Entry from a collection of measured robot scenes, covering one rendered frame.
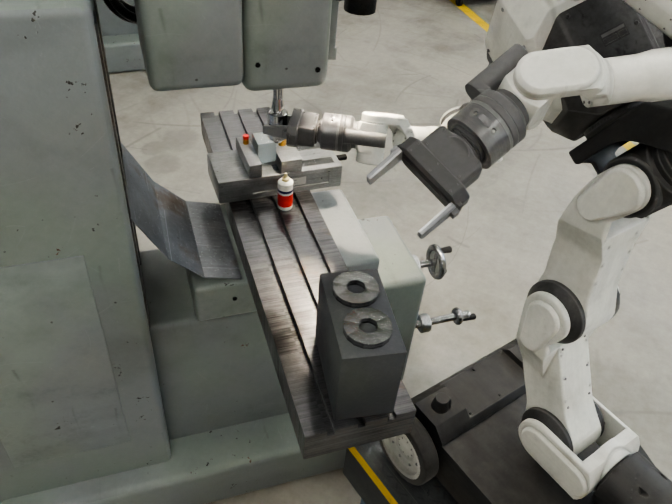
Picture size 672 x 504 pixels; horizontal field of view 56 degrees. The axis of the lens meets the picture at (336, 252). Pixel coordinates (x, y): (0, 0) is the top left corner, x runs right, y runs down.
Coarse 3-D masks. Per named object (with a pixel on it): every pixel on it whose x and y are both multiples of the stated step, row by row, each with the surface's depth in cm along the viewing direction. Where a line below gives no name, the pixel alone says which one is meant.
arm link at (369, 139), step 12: (348, 120) 147; (348, 132) 144; (360, 132) 145; (372, 132) 145; (384, 132) 149; (348, 144) 148; (360, 144) 145; (372, 144) 145; (384, 144) 144; (360, 156) 150; (372, 156) 149
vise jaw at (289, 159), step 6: (282, 150) 171; (288, 150) 172; (294, 150) 172; (276, 156) 171; (282, 156) 169; (288, 156) 169; (294, 156) 170; (300, 156) 170; (276, 162) 172; (282, 162) 167; (288, 162) 168; (294, 162) 169; (300, 162) 170; (282, 168) 169; (288, 168) 169; (294, 168) 170; (300, 168) 171
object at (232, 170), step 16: (240, 144) 172; (208, 160) 174; (224, 160) 173; (240, 160) 173; (256, 160) 167; (304, 160) 176; (320, 160) 176; (336, 160) 177; (224, 176) 167; (240, 176) 168; (256, 176) 167; (272, 176) 169; (288, 176) 171; (304, 176) 173; (320, 176) 176; (336, 176) 177; (224, 192) 167; (240, 192) 169; (256, 192) 171; (272, 192) 173
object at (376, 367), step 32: (320, 288) 125; (352, 288) 122; (320, 320) 128; (352, 320) 114; (384, 320) 115; (320, 352) 131; (352, 352) 110; (384, 352) 111; (352, 384) 114; (384, 384) 116; (352, 416) 121
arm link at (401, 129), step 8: (368, 112) 148; (376, 112) 151; (368, 120) 147; (376, 120) 147; (384, 120) 147; (392, 120) 148; (400, 120) 149; (392, 128) 155; (400, 128) 151; (408, 128) 151; (392, 136) 157; (400, 136) 154; (408, 136) 152
